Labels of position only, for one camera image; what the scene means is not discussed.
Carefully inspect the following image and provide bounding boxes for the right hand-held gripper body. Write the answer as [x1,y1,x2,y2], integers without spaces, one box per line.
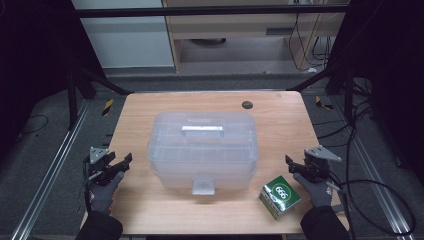
[301,145,343,184]

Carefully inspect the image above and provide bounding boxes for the yellow black striped tape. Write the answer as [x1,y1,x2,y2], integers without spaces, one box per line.
[101,97,115,117]
[314,95,335,111]

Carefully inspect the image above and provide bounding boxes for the person's left hand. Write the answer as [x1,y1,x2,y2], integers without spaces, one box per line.
[87,171,125,215]

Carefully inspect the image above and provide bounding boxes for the white cabinet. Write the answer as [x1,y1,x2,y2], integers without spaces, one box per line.
[71,0,176,70]

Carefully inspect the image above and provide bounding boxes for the small green cardboard box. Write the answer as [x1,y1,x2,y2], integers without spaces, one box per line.
[258,175,302,221]

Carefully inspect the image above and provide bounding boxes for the black horizontal frame bar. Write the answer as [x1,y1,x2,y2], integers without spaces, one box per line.
[74,4,350,20]

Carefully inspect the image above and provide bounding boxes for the black floor cables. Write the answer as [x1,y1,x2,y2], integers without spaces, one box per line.
[312,99,378,148]

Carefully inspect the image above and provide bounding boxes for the right hand-held gripper black cable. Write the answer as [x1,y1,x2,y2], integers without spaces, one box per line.
[328,179,417,240]

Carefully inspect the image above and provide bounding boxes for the light wooden desk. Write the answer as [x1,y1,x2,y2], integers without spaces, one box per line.
[161,0,350,73]

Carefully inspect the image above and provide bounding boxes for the clear plastic storage box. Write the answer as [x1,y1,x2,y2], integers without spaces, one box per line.
[146,111,260,196]

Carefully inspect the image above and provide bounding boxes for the hanging black desk cables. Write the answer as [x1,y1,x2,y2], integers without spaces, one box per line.
[287,12,335,73]

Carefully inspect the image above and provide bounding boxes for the person's right hand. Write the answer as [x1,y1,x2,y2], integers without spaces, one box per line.
[292,172,335,209]

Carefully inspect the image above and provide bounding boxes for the thin black floor cable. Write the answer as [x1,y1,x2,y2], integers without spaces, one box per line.
[19,114,50,135]

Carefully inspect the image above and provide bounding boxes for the black metal stand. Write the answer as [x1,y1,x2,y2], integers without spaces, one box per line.
[287,62,372,125]
[65,59,135,132]

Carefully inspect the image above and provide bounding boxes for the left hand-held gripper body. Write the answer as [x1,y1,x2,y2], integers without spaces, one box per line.
[83,146,119,187]

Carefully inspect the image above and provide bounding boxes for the black curtain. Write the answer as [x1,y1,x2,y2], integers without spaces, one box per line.
[327,0,424,185]
[0,0,105,162]

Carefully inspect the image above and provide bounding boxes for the aluminium floor rail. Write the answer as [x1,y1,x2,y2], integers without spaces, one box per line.
[329,95,415,240]
[9,99,92,240]

